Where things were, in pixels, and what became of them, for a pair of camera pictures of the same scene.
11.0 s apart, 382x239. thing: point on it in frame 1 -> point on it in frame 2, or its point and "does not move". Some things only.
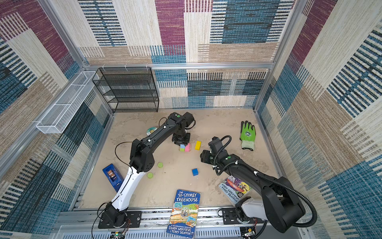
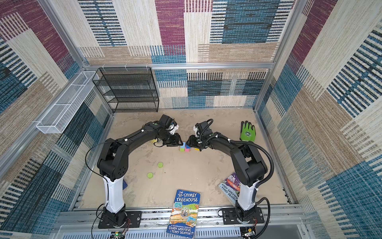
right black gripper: x=204 y=158 -> x=192 y=142
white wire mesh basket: x=65 y=109 does not move
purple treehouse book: x=235 y=188 does not move
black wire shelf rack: x=128 y=89 does not move
